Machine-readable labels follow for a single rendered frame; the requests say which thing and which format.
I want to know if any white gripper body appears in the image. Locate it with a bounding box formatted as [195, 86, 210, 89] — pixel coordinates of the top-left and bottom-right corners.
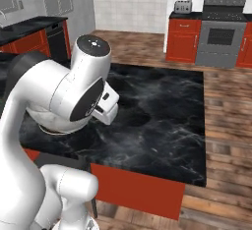
[93, 100, 120, 126]

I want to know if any red island counter panel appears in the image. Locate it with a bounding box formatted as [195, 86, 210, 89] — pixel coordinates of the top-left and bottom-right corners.
[90, 162, 187, 221]

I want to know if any black dishwasher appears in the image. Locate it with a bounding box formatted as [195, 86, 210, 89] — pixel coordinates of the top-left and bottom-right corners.
[45, 22, 71, 65]

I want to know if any red base cupboard run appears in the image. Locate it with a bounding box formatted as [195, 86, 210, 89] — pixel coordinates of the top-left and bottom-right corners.
[164, 17, 203, 64]
[0, 29, 52, 58]

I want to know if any silver toaster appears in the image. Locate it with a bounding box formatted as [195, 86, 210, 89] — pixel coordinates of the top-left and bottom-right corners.
[173, 0, 194, 15]

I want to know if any grey oven with hob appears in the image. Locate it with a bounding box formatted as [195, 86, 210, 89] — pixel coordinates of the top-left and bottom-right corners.
[195, 0, 248, 69]

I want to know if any red narrow base cupboard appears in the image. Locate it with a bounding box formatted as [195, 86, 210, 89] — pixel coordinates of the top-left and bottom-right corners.
[234, 21, 252, 69]

